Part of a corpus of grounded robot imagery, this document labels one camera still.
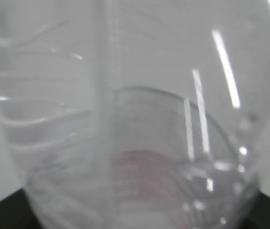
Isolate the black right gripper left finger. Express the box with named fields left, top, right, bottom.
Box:
left=0, top=189, right=42, bottom=229

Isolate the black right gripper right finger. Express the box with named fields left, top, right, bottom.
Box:
left=242, top=192, right=270, bottom=229

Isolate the clear plastic water bottle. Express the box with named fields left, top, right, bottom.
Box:
left=0, top=0, right=270, bottom=229

